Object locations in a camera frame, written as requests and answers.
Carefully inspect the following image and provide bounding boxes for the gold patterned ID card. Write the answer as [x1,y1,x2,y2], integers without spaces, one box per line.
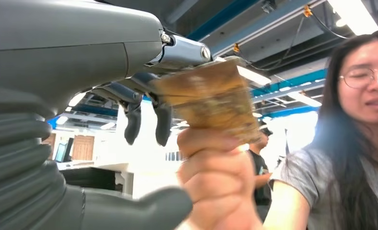
[150,58,263,145]

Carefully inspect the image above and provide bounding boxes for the black computer monitor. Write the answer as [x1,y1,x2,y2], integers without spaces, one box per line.
[53,138,75,163]

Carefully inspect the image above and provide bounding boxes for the brown wooden door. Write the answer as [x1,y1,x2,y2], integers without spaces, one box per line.
[71,135,95,161]

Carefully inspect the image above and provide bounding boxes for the long ceiling light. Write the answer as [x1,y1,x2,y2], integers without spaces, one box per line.
[236,65,272,86]
[327,0,378,36]
[286,91,323,108]

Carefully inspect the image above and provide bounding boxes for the black counter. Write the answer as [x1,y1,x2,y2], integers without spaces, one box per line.
[58,167,125,193]

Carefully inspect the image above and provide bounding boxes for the black hanging cable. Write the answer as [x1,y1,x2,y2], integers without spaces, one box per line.
[239,4,350,72]

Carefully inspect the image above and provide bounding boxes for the person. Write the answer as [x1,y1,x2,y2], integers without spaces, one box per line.
[247,122,275,223]
[176,28,378,230]

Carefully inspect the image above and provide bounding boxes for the clear rimmed glasses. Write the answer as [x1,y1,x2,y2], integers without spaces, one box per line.
[338,66,378,90]

